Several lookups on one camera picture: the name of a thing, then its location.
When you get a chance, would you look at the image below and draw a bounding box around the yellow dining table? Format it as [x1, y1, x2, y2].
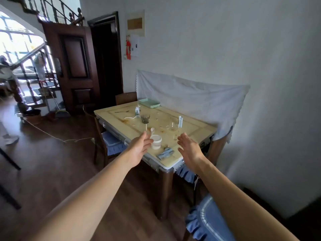
[93, 99, 218, 221]

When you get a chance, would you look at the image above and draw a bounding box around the mint green tray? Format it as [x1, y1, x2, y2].
[138, 98, 161, 109]

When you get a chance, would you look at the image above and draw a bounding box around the bright window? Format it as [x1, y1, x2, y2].
[0, 11, 47, 71]

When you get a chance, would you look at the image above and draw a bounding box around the white lidded jar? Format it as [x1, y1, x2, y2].
[150, 135, 163, 150]

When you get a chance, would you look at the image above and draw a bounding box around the broom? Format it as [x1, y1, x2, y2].
[40, 80, 71, 118]

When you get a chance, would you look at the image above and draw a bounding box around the wooden staircase with railing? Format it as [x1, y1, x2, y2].
[0, 0, 85, 114]

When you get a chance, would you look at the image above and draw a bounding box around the black legged table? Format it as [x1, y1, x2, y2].
[0, 147, 22, 211]

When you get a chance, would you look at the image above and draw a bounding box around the dark wooden door frame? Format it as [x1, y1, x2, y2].
[87, 11, 124, 108]

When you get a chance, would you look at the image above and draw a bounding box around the white floor cable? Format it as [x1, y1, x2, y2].
[24, 119, 96, 143]

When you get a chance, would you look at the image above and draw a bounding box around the blue grey rag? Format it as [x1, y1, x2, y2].
[156, 147, 175, 160]

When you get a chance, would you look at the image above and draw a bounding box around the yellowish wall notice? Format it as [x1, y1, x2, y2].
[125, 10, 145, 37]

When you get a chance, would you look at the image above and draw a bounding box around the brown bin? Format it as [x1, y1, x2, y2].
[24, 109, 42, 125]

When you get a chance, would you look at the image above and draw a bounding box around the white wall cloth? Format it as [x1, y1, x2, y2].
[136, 69, 251, 142]

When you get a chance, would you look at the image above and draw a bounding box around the person's left hand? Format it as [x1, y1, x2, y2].
[124, 131, 154, 169]

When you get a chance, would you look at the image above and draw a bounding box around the person's left forearm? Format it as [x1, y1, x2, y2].
[24, 154, 137, 241]

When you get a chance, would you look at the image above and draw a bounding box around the person's right hand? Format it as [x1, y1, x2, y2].
[177, 132, 206, 171]

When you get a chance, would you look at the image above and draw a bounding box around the person's right forearm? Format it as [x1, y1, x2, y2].
[192, 157, 300, 241]

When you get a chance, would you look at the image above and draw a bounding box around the brown panelled wooden door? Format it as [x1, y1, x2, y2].
[41, 21, 101, 114]

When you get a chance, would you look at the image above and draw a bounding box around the blue ruffled seat cushion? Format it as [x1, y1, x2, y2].
[175, 165, 199, 184]
[101, 131, 127, 156]
[185, 194, 236, 241]

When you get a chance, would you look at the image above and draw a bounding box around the brown wooden chair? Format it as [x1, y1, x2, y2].
[115, 91, 138, 106]

